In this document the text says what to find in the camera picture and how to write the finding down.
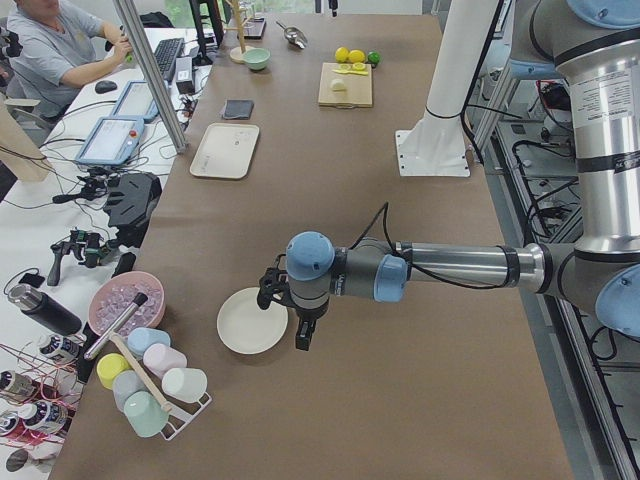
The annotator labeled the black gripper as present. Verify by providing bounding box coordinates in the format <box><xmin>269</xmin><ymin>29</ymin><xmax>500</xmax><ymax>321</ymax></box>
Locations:
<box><xmin>293</xmin><ymin>295</ymin><xmax>330</xmax><ymax>350</ymax></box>

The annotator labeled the cream round plate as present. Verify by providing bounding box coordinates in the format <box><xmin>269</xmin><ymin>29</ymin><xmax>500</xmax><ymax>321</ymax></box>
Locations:
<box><xmin>217</xmin><ymin>287</ymin><xmax>288</xmax><ymax>355</ymax></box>

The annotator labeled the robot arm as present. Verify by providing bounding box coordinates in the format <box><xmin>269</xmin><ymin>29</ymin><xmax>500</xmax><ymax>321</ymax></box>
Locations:
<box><xmin>284</xmin><ymin>1</ymin><xmax>639</xmax><ymax>350</ymax></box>

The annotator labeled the cream rectangular rabbit tray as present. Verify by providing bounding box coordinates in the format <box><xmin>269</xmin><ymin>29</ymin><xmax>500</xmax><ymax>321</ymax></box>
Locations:
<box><xmin>189</xmin><ymin>123</ymin><xmax>260</xmax><ymax>180</ymax></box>

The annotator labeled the black metal tray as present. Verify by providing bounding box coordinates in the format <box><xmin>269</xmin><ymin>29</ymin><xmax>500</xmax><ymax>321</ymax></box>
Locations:
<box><xmin>243</xmin><ymin>18</ymin><xmax>267</xmax><ymax>41</ymax></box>

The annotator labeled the white cup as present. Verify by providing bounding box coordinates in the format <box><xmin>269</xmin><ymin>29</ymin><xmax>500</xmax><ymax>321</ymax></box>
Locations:
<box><xmin>162</xmin><ymin>367</ymin><xmax>208</xmax><ymax>403</ymax></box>

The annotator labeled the white cup rack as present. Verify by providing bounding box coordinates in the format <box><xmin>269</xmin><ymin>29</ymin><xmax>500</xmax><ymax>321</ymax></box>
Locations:
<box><xmin>109</xmin><ymin>333</ymin><xmax>213</xmax><ymax>442</ymax></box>

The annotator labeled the pink cup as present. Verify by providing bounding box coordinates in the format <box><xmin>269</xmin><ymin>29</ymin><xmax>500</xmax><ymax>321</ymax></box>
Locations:
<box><xmin>143</xmin><ymin>343</ymin><xmax>187</xmax><ymax>378</ymax></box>

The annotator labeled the blue cup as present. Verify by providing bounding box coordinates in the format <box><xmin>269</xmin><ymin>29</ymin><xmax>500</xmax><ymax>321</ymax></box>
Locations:
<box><xmin>127</xmin><ymin>327</ymin><xmax>171</xmax><ymax>359</ymax></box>

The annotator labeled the metal muddler black tip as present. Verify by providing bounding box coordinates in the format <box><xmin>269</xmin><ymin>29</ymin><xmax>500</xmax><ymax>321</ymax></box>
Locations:
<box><xmin>83</xmin><ymin>292</ymin><xmax>148</xmax><ymax>361</ymax></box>

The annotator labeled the mint green cup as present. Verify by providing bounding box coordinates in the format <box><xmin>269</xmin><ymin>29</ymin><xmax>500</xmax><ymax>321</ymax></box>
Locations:
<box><xmin>123</xmin><ymin>391</ymin><xmax>169</xmax><ymax>438</ymax></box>

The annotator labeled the grey cup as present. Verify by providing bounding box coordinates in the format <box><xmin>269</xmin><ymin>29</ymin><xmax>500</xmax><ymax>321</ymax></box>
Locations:
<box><xmin>112</xmin><ymin>370</ymin><xmax>147</xmax><ymax>412</ymax></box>

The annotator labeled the pink bowl with ice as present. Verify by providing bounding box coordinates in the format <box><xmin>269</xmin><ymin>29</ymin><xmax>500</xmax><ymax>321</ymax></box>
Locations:
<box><xmin>88</xmin><ymin>271</ymin><xmax>165</xmax><ymax>337</ymax></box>

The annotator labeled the yellow cup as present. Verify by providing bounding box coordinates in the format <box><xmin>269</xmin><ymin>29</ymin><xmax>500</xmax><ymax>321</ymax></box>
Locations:
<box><xmin>96</xmin><ymin>353</ymin><xmax>131</xmax><ymax>390</ymax></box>

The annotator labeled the black plastic stand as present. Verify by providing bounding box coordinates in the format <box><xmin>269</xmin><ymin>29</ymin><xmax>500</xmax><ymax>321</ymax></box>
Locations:
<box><xmin>103</xmin><ymin>172</ymin><xmax>162</xmax><ymax>247</ymax></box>

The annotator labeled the dark grey folded cloth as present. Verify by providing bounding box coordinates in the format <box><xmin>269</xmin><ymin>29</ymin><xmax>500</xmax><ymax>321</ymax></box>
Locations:
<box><xmin>221</xmin><ymin>99</ymin><xmax>254</xmax><ymax>120</ymax></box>

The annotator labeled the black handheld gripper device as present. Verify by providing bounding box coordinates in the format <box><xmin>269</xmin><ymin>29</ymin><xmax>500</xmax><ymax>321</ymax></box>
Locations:
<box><xmin>46</xmin><ymin>229</ymin><xmax>120</xmax><ymax>286</ymax></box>

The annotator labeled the wooden cutting board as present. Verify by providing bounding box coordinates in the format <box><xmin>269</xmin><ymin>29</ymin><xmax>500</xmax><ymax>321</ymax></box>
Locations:
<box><xmin>318</xmin><ymin>62</ymin><xmax>373</xmax><ymax>108</ymax></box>

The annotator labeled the yellow plastic knife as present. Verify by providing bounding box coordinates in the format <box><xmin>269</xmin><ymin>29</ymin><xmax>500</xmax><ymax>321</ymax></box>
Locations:
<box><xmin>332</xmin><ymin>69</ymin><xmax>369</xmax><ymax>76</ymax></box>

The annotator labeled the black thermos bottle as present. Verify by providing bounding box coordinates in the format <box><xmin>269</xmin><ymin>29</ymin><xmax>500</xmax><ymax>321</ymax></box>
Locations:
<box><xmin>7</xmin><ymin>283</ymin><xmax>82</xmax><ymax>336</ymax></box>

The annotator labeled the blue teach pendant near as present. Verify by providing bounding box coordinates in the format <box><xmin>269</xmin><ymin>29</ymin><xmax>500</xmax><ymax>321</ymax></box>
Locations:
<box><xmin>75</xmin><ymin>116</ymin><xmax>145</xmax><ymax>166</ymax></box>

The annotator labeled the blue teach pendant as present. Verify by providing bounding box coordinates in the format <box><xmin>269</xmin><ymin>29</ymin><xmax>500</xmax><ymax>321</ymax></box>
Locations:
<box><xmin>75</xmin><ymin>116</ymin><xmax>145</xmax><ymax>166</ymax></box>
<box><xmin>111</xmin><ymin>80</ymin><xmax>159</xmax><ymax>123</ymax></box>

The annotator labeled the mint green bowl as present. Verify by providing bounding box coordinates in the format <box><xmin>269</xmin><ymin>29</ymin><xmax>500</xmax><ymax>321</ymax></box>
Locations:
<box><xmin>243</xmin><ymin>48</ymin><xmax>271</xmax><ymax>71</ymax></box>

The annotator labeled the whole lemon far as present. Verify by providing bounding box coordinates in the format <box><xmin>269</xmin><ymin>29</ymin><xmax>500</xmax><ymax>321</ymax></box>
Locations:
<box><xmin>334</xmin><ymin>47</ymin><xmax>350</xmax><ymax>63</ymax></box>

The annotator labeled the green lime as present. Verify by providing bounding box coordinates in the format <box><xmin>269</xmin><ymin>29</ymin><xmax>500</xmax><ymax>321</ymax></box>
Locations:
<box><xmin>367</xmin><ymin>51</ymin><xmax>381</xmax><ymax>68</ymax></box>

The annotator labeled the blue teach pendant far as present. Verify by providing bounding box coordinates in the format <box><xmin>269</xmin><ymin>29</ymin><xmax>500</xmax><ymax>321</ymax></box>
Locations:
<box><xmin>111</xmin><ymin>80</ymin><xmax>159</xmax><ymax>123</ymax></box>

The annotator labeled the wooden mug tree stand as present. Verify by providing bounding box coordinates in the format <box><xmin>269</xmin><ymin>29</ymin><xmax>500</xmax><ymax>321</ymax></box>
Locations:
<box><xmin>225</xmin><ymin>0</ymin><xmax>254</xmax><ymax>64</ymax></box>

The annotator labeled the metal scoop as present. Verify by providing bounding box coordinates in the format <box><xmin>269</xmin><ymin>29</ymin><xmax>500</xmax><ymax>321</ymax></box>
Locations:
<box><xmin>275</xmin><ymin>20</ymin><xmax>308</xmax><ymax>50</ymax></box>

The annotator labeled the black keyboard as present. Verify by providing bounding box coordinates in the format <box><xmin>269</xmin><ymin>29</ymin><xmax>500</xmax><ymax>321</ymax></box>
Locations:
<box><xmin>154</xmin><ymin>38</ymin><xmax>184</xmax><ymax>83</ymax></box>

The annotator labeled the black computer mouse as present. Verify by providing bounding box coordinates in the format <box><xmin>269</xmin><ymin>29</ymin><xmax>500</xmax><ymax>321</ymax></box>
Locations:
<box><xmin>94</xmin><ymin>80</ymin><xmax>118</xmax><ymax>94</ymax></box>

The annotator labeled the seated person grey shirt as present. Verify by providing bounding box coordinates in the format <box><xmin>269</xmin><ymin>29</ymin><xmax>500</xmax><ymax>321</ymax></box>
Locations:
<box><xmin>7</xmin><ymin>1</ymin><xmax>133</xmax><ymax>119</ymax></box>

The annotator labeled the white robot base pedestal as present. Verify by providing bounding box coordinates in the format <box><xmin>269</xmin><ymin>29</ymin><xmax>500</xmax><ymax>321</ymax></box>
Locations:
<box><xmin>396</xmin><ymin>0</ymin><xmax>501</xmax><ymax>177</ymax></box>

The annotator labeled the aluminium frame post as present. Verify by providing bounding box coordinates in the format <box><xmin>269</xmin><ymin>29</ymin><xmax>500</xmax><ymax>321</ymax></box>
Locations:
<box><xmin>113</xmin><ymin>0</ymin><xmax>187</xmax><ymax>154</ymax></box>

